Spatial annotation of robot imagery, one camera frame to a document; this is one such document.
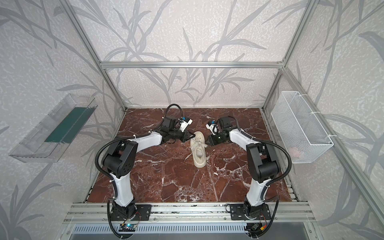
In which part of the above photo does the cream white sneaker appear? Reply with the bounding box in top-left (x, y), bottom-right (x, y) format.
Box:
top-left (190, 131), bottom-right (208, 168)

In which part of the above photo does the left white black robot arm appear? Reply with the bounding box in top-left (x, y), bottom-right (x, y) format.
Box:
top-left (94, 104), bottom-right (196, 219)

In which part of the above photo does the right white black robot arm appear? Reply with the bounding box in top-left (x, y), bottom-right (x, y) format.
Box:
top-left (206, 116), bottom-right (293, 220)

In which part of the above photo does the pink object in basket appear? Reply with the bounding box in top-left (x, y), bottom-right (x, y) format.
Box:
top-left (288, 147), bottom-right (304, 159)

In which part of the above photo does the green lit circuit board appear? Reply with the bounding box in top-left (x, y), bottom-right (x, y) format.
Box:
top-left (118, 224), bottom-right (138, 233)

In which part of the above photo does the right wiring connector bundle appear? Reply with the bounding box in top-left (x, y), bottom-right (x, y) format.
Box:
top-left (244, 223), bottom-right (267, 233)

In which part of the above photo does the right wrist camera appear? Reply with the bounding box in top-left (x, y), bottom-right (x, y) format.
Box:
top-left (206, 120), bottom-right (219, 135)

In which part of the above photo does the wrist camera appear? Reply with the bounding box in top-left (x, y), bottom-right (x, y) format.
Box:
top-left (206, 120), bottom-right (219, 135)
top-left (179, 117), bottom-right (193, 132)

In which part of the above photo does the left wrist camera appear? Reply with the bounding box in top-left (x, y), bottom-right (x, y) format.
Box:
top-left (179, 117), bottom-right (193, 132)

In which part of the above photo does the white wire mesh basket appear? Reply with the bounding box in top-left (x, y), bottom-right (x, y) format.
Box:
top-left (271, 91), bottom-right (334, 164)

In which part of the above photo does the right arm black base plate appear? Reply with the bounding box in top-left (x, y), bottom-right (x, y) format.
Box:
top-left (228, 203), bottom-right (272, 221)

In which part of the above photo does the aluminium frame cage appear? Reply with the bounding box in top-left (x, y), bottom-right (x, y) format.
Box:
top-left (59, 1), bottom-right (384, 223)

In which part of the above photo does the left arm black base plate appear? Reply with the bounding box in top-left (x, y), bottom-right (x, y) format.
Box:
top-left (110, 203), bottom-right (152, 221)

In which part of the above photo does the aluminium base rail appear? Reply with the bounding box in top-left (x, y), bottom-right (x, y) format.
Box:
top-left (56, 202), bottom-right (323, 240)

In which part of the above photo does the clear plastic wall bin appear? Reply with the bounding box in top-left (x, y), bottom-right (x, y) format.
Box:
top-left (9, 94), bottom-right (98, 163)

